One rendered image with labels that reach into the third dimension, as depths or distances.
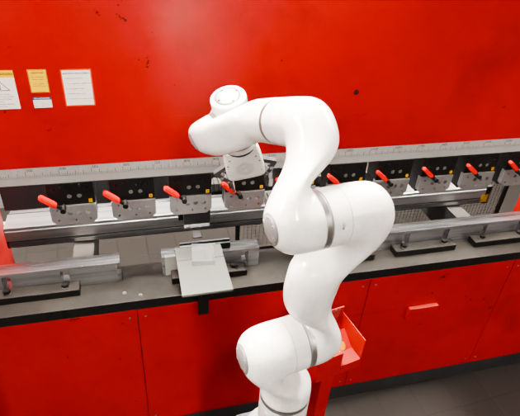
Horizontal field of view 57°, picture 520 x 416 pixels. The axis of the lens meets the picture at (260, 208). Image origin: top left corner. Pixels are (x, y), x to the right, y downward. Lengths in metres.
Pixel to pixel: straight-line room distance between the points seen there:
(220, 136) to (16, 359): 1.37
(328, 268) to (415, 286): 1.46
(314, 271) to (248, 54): 0.89
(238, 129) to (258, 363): 0.48
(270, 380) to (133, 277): 1.05
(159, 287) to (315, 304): 1.11
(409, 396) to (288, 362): 1.85
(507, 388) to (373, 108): 1.87
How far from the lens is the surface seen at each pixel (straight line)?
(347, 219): 0.76
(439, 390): 2.93
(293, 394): 1.15
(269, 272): 1.99
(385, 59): 1.74
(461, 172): 2.18
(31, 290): 1.98
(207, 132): 1.04
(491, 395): 3.03
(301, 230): 0.72
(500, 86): 2.05
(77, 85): 1.56
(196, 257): 1.86
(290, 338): 1.04
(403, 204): 2.49
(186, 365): 2.20
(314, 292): 0.87
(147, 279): 1.97
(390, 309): 2.32
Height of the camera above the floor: 2.19
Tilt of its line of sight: 34 degrees down
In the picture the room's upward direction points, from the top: 4 degrees clockwise
